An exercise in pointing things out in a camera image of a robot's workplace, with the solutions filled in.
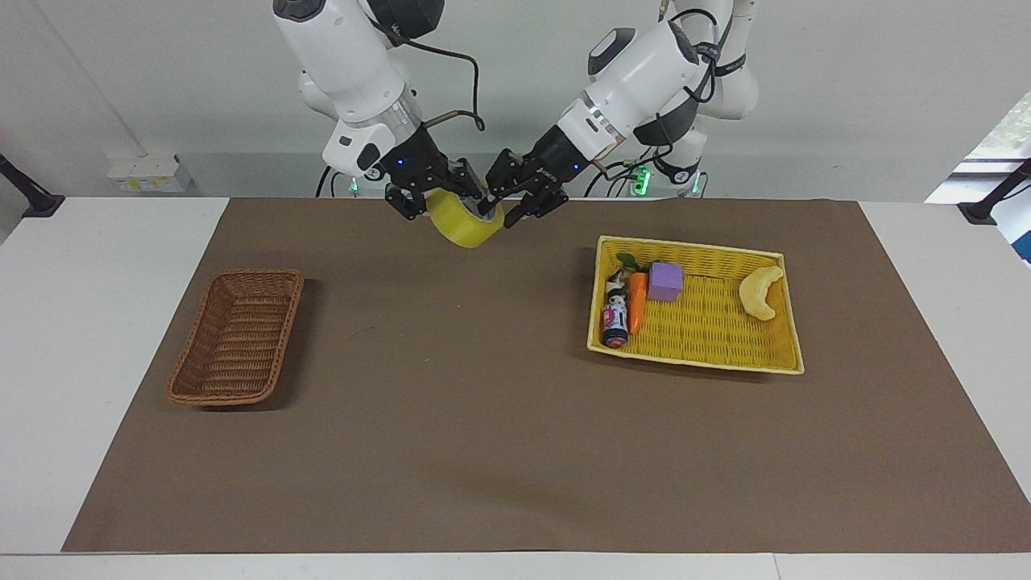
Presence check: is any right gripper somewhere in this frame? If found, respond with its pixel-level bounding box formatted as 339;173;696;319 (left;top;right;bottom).
377;127;485;221

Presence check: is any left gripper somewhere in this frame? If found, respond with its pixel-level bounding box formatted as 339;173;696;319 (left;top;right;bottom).
482;126;589;230

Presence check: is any yellow tape roll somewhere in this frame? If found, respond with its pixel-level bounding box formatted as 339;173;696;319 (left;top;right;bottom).
426;188;507;250

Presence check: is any yellow woven basket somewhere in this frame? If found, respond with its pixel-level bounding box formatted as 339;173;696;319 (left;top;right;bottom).
586;234;806;376

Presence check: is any brown wicker basket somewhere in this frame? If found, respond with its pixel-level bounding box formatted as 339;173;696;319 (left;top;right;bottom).
167;268;306;408

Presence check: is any orange toy carrot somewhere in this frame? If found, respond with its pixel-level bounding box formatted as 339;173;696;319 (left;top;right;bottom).
616;252;650;336

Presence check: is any small printed bottle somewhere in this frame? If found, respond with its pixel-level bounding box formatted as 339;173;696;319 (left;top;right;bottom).
600;269;631;350

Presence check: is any purple block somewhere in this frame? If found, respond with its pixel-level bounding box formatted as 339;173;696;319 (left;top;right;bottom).
647;261;685;304

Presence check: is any pale yellow crescent toy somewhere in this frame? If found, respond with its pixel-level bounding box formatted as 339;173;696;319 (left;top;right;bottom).
738;265;785;322

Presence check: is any black stand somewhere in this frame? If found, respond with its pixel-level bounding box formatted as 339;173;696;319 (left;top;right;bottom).
957;158;1031;226
0;154;66;219

